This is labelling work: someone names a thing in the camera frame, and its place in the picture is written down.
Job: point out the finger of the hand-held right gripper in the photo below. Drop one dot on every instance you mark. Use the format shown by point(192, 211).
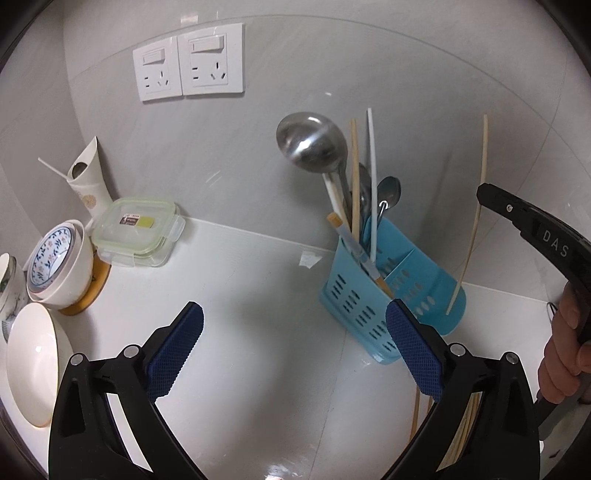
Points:
point(549, 240)

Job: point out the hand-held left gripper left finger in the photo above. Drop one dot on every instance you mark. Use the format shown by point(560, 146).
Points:
point(178, 344)

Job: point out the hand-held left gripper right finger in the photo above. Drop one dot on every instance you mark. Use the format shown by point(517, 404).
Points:
point(413, 344)

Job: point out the blue plastic utensil holder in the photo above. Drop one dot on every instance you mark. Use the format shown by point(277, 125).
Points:
point(351, 300)

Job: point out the person's right hand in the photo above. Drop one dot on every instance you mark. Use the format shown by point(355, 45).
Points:
point(561, 360)

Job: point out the plain pale bamboo chopstick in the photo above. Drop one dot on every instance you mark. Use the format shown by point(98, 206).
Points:
point(474, 410)
point(464, 431)

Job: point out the round wooden coaster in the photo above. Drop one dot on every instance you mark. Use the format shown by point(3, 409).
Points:
point(92, 290)

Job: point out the chopstick with blue white band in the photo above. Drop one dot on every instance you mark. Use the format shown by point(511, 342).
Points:
point(358, 251)

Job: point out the paper scrap sticker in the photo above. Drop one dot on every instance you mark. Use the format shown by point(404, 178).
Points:
point(309, 259)

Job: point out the white shallow bowl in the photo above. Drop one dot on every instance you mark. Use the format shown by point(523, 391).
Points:
point(34, 364)

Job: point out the stainless steel spoon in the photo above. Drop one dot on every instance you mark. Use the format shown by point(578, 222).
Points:
point(390, 190)

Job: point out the blue floral patterned bowl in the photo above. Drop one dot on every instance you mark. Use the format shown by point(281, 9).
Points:
point(51, 254)

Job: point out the grey metal spoon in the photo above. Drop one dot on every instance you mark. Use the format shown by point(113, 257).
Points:
point(364, 184)

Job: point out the short white chopstick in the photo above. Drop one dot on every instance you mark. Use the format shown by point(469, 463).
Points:
point(333, 194)

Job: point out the patterned ceramic cup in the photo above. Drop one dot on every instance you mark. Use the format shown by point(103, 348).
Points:
point(10, 295)

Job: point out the golden wooden chopstick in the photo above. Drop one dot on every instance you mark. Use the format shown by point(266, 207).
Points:
point(355, 175)

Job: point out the white slanted tube holder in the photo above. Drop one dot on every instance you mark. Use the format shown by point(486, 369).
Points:
point(92, 184)

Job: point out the long white chopstick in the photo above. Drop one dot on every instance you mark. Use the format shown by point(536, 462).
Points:
point(373, 161)

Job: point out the white straw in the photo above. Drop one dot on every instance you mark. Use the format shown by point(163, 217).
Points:
point(53, 167)

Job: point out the stainless steel ladle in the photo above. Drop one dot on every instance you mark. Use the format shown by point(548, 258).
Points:
point(311, 143)

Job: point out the white wall socket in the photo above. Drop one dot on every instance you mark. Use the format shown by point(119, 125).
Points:
point(157, 71)
point(210, 60)

